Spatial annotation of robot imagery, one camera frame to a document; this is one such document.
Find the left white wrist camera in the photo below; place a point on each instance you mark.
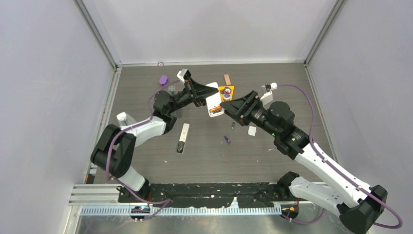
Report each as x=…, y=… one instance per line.
x=184, y=75

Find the purple cap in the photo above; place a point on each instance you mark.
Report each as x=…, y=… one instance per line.
x=163, y=80

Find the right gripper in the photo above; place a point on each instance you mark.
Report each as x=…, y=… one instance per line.
x=238, y=109

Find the thin wooden stick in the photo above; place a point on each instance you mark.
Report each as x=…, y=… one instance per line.
x=227, y=79

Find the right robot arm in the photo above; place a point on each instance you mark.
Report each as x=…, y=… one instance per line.
x=355, y=202

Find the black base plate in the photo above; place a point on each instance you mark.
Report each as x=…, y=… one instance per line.
x=217, y=195

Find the slim white remote control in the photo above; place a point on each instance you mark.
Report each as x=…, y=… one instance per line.
x=182, y=138

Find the white metronome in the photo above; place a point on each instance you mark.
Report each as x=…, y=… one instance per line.
x=125, y=119

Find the grey lego baseplate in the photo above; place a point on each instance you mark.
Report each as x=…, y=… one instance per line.
x=178, y=113

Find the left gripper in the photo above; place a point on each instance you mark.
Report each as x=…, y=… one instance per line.
x=197, y=93

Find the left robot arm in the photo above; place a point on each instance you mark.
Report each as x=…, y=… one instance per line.
x=114, y=149

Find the large white remote control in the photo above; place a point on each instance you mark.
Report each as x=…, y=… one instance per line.
x=214, y=101

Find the white battery cover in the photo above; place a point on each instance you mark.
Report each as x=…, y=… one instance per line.
x=252, y=131

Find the orange battery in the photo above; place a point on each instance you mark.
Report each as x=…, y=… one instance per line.
x=215, y=110

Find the orange toy board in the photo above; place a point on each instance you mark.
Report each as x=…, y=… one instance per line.
x=226, y=92

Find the purple battery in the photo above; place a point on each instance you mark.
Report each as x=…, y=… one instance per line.
x=227, y=140

